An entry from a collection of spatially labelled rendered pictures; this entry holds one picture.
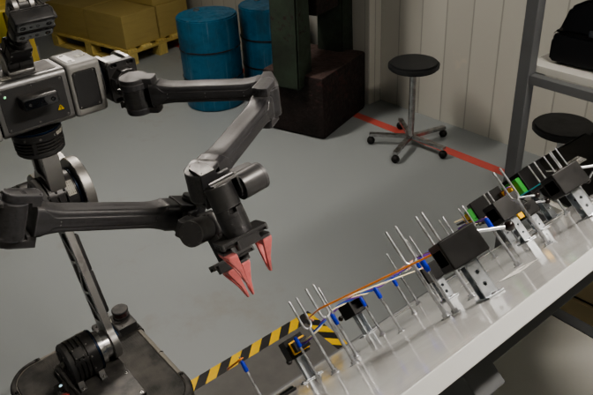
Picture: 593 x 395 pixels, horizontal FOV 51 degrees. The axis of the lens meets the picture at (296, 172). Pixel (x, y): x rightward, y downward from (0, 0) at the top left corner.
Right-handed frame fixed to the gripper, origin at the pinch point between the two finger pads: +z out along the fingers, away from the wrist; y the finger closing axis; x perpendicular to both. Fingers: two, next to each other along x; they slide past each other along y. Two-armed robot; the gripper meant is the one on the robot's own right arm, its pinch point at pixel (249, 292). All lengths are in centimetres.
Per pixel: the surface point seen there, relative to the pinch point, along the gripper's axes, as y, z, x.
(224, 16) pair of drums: 146, -177, 312
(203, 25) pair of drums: 125, -175, 309
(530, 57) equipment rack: 94, -17, -8
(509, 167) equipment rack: 88, 8, 15
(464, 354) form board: -3, 7, -88
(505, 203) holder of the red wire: 55, 9, -22
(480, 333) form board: 0, 7, -88
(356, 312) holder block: 23.4, 18.4, 9.8
